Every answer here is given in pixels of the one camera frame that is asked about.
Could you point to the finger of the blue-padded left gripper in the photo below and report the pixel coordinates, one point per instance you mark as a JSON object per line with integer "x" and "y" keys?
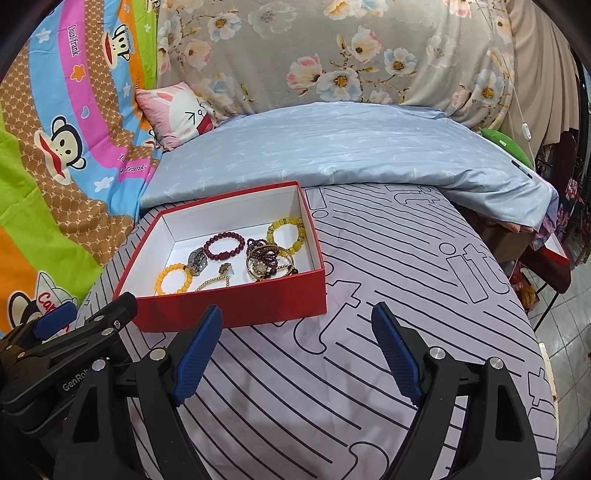
{"x": 54, "y": 321}

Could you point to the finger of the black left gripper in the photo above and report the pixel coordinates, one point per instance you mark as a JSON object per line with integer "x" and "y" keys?
{"x": 114, "y": 316}

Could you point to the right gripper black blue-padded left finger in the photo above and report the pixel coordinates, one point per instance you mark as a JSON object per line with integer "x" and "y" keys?
{"x": 98, "y": 441}

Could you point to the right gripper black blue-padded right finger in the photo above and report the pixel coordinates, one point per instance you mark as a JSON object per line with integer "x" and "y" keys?
{"x": 496, "y": 441}

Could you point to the silver metal watch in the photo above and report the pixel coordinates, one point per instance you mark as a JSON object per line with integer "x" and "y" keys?
{"x": 196, "y": 262}

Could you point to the red cardboard box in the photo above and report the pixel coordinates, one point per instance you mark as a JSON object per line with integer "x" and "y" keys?
{"x": 176, "y": 231}

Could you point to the thin gold bangle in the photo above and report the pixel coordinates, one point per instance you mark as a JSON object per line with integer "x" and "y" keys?
{"x": 265, "y": 265}

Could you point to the colourful monkey cartoon sheet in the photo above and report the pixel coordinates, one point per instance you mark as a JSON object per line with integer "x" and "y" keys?
{"x": 76, "y": 152}

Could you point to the red stool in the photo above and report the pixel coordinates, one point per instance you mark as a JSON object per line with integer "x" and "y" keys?
{"x": 552, "y": 265}

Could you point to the pink bunny pillow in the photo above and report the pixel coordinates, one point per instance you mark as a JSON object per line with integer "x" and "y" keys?
{"x": 175, "y": 113}

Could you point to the light blue folded quilt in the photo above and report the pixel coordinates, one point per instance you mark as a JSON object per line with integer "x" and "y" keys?
{"x": 342, "y": 143}

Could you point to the grey floral blanket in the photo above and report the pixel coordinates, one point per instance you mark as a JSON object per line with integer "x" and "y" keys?
{"x": 245, "y": 57}

